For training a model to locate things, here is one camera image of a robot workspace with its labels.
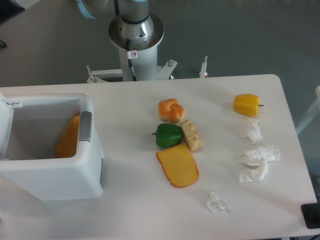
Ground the white trash can lid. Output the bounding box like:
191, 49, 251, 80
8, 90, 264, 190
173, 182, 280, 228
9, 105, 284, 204
0, 94, 23, 160

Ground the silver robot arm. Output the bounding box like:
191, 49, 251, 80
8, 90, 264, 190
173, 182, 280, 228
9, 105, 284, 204
76, 0, 158, 50

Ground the white trash can body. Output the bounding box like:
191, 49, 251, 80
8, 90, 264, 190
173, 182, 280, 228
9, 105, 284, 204
0, 93, 104, 200

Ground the knotted bread roll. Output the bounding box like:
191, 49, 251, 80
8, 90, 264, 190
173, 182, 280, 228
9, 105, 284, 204
158, 98, 186, 124

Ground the green bell pepper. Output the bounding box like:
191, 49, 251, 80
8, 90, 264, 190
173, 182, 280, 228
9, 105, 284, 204
153, 123, 184, 148

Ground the beige pastry piece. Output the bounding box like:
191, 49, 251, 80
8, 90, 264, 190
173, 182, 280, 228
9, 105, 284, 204
179, 119, 203, 151

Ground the orange toast slice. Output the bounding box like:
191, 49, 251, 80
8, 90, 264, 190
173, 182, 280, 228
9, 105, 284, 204
155, 142, 200, 188

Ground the yellow bell pepper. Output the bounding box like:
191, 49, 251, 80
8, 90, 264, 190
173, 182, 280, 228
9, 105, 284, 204
233, 93, 264, 117

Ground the crumpled white tissue top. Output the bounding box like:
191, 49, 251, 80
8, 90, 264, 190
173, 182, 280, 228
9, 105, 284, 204
239, 119, 263, 145

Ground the orange bread slice in bin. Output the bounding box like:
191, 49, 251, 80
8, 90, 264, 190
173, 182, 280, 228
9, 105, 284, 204
55, 115, 80, 158

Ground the small crumpled white tissue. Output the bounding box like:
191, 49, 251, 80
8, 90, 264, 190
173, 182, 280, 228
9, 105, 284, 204
204, 192, 229, 213

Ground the crumpled white tissue lower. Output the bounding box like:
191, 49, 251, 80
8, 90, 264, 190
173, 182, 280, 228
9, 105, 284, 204
237, 162, 269, 184

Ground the crumpled white tissue middle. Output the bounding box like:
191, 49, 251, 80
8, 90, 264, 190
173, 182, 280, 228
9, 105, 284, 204
239, 145, 281, 167

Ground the black device at edge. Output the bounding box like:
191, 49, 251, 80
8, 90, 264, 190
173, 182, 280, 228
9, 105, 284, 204
301, 202, 320, 229

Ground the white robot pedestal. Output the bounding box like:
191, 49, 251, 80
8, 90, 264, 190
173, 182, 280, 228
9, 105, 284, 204
86, 12, 210, 84

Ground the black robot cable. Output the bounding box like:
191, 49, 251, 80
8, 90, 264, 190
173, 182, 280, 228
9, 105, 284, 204
125, 38, 138, 82

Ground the white frame at right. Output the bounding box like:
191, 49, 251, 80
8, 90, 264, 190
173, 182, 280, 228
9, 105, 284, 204
295, 86, 320, 135

